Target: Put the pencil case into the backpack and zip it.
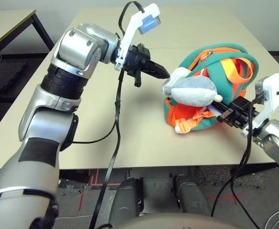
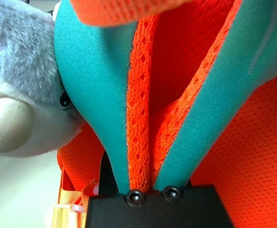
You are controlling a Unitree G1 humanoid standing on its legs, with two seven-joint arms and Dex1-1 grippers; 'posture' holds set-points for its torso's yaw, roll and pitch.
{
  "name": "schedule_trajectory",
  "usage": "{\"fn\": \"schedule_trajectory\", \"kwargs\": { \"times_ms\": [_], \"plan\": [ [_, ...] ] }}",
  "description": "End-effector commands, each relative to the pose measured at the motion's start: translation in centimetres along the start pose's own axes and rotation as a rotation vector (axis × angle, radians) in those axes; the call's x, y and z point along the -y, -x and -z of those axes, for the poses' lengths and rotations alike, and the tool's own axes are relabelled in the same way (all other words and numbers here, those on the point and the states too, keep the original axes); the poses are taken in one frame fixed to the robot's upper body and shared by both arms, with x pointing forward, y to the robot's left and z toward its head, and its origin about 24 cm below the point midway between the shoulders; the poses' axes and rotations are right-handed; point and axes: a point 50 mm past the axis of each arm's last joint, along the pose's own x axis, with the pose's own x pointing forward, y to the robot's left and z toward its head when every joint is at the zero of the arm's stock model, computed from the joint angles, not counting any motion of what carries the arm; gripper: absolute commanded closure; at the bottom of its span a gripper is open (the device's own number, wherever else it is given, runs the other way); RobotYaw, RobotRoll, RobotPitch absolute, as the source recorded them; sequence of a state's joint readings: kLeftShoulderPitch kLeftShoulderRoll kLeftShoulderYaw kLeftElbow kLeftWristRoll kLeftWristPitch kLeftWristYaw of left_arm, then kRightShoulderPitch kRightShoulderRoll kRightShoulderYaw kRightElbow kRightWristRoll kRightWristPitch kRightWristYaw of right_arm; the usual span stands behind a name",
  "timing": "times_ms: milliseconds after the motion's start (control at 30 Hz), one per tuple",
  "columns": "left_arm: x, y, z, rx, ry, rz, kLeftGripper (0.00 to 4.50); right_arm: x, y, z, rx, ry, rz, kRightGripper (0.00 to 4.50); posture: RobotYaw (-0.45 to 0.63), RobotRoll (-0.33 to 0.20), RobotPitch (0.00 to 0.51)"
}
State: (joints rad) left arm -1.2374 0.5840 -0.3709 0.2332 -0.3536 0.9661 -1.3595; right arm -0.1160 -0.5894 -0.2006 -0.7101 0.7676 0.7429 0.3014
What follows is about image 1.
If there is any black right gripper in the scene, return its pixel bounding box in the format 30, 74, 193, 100
213, 96, 259, 131

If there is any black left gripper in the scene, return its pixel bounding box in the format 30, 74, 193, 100
125, 43, 171, 88

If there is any teal and orange backpack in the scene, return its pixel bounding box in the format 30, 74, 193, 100
163, 42, 260, 135

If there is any grey plush dolphin keychain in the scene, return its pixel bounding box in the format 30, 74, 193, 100
162, 71, 224, 106

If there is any dark speckled floor mat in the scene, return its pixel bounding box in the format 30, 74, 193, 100
189, 166, 268, 190

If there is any dark grey right robot leg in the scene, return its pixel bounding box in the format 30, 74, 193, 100
174, 175, 213, 218

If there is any dark grey robot leg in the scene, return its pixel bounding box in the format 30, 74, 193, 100
108, 177, 145, 223
174, 175, 213, 218

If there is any grey robot torso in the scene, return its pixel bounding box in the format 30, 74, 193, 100
101, 213, 229, 229

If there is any dark grey left robot leg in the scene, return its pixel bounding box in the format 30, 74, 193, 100
108, 177, 145, 223

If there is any black foam floor mat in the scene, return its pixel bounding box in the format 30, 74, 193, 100
0, 61, 28, 94

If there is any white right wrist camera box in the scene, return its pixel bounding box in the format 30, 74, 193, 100
241, 73, 279, 139

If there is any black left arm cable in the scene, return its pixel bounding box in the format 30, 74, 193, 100
71, 1, 146, 229

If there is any beige side table black frame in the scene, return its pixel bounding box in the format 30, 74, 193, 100
0, 9, 55, 63

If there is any white floor cable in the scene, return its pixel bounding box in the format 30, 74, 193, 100
55, 213, 112, 223

